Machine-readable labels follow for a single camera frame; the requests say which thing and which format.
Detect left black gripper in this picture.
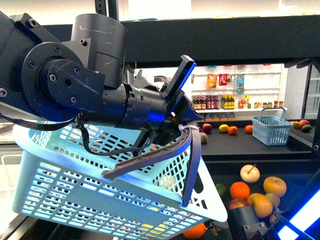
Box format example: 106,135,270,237
132,69,205,158

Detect grey-brown basket handle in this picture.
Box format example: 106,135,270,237
101,130,201,207

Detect light teal shopping basket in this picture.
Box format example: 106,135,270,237
12,125,228,240

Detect yellow lemon back shelf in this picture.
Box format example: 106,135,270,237
218,124,229,133

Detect orange back shelf left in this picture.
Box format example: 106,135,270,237
227,126,239,136

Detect orange shelf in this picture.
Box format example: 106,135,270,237
227,126,239,136
244,125,253,135

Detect orange back shelf right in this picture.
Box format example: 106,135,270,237
244,125,253,135

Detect black display shelf rack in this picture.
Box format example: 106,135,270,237
37,0,320,240

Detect white zip tie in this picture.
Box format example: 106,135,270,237
178,124,199,134

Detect dark sauce bottles row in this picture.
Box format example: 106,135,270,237
192,95,220,110

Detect dark red apple back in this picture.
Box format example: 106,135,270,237
201,123,213,134

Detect red green mango back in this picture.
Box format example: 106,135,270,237
200,132,208,144

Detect yellow label bottles row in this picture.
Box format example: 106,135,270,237
220,94,235,110

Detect green lime upper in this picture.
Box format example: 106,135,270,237
215,183,227,199

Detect small blue basket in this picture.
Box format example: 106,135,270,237
251,107,293,146

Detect white pear centre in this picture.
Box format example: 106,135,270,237
240,163,261,184

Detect large orange centre right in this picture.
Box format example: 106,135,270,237
229,181,251,200

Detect large orange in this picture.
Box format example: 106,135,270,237
229,181,251,200
182,223,207,240

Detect red apple right edge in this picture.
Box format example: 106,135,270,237
227,198,250,210

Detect yellow apple upper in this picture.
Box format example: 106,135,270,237
263,176,287,198

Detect yellow apple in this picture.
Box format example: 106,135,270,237
247,193,273,219
263,176,287,198

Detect large orange front left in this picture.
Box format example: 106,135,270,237
182,223,207,240

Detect yellow apple lower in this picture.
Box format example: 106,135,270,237
247,193,273,219

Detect small yellow-green fruit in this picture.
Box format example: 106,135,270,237
265,192,281,207

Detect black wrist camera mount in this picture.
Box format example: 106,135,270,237
162,55,196,102

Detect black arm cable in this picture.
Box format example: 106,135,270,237
76,117,156,157

